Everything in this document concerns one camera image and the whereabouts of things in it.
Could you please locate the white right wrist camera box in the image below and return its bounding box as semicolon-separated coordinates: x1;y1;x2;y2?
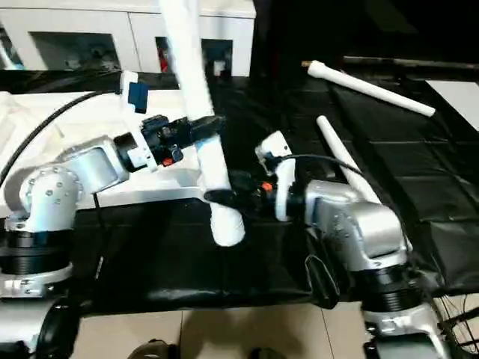
254;130;299;224

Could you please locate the black metal bar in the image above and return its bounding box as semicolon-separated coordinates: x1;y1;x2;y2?
341;54;479;73

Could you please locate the white plastic table top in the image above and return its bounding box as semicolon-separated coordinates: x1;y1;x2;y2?
0;88;228;209

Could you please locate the white plastic table leg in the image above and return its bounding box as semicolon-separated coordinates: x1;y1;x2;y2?
157;0;248;249
305;60;437;119
314;115;411;251

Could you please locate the black work mat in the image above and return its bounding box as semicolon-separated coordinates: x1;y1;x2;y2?
0;30;479;319

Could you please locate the white flat panel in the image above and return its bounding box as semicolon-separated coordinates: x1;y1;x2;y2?
425;79;479;120

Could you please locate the black left wrist camera cable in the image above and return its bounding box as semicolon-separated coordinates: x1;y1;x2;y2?
0;88;124;188

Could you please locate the white cabinet with glass doors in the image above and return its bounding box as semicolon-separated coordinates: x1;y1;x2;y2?
0;0;258;80

